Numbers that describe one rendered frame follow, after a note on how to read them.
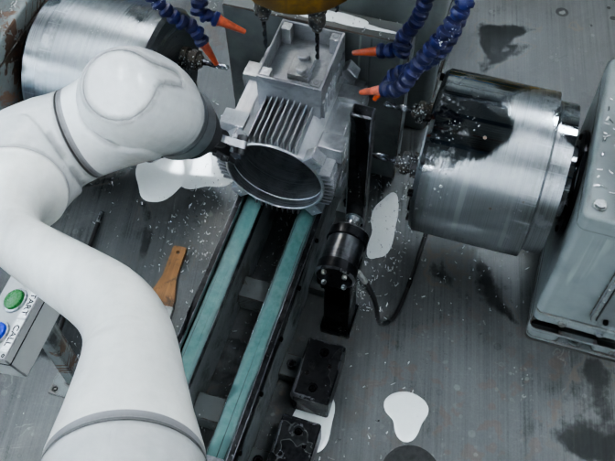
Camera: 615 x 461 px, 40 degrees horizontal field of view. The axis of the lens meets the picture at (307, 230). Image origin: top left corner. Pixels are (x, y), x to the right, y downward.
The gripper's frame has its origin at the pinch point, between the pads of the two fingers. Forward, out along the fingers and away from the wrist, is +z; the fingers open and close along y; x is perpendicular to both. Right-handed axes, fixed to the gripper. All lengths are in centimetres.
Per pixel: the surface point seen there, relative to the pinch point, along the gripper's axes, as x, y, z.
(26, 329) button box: 30.1, 15.8, -13.4
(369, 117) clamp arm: -7.0, -20.6, -12.9
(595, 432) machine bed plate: 27, -62, 20
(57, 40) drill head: -9.7, 29.2, -0.4
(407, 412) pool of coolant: 31.6, -34.0, 16.6
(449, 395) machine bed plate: 28, -40, 19
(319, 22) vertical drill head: -18.4, -10.5, -8.7
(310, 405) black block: 33.8, -19.7, 11.3
